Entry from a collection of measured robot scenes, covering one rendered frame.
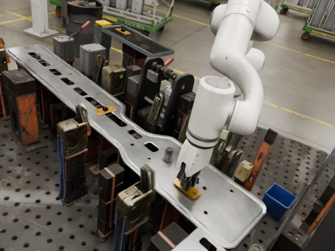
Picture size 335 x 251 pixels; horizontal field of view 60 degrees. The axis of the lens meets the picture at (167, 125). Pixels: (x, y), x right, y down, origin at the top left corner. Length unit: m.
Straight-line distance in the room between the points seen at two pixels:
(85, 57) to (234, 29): 0.79
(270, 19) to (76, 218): 0.94
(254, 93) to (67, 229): 0.78
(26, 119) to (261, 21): 0.99
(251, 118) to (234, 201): 0.31
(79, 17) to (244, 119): 3.19
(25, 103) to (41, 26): 3.56
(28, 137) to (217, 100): 0.98
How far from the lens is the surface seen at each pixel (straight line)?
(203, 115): 0.67
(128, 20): 5.01
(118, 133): 1.04
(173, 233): 0.80
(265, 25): 1.00
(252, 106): 0.69
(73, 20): 3.75
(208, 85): 0.65
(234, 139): 0.95
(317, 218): 0.94
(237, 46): 0.77
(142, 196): 0.77
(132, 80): 1.22
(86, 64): 1.41
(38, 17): 4.81
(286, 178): 1.60
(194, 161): 0.75
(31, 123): 1.39
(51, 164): 1.36
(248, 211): 0.89
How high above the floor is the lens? 1.62
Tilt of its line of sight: 34 degrees down
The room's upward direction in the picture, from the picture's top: 12 degrees clockwise
